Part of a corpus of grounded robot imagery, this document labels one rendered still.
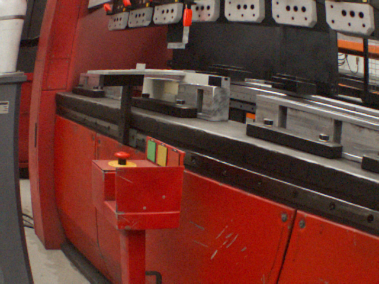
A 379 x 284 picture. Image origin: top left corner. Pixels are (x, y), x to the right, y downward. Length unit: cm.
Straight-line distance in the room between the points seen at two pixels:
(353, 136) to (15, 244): 104
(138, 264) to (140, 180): 27
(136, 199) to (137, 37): 150
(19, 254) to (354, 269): 102
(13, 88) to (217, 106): 63
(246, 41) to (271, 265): 126
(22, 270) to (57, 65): 123
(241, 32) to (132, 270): 126
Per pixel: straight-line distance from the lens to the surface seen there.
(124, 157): 117
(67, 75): 231
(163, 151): 116
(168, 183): 108
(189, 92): 144
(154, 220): 109
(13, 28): 128
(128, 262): 120
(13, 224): 135
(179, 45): 155
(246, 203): 108
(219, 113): 137
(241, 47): 209
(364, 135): 97
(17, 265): 142
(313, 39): 177
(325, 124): 105
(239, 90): 167
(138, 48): 247
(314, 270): 94
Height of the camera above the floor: 104
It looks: 9 degrees down
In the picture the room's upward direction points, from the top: 5 degrees clockwise
